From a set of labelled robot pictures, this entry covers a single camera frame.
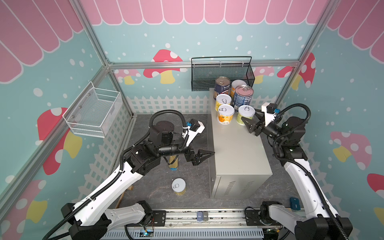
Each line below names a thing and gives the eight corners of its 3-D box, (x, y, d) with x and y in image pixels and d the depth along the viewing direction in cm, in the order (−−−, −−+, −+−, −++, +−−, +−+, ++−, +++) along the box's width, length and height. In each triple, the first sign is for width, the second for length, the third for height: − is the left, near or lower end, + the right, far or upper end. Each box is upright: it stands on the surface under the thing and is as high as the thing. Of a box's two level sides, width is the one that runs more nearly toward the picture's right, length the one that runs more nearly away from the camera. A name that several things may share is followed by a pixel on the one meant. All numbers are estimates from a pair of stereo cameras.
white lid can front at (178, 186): (172, 195, 83) (171, 192, 78) (173, 181, 88) (172, 177, 83) (185, 195, 83) (184, 192, 78) (185, 181, 88) (185, 177, 83)
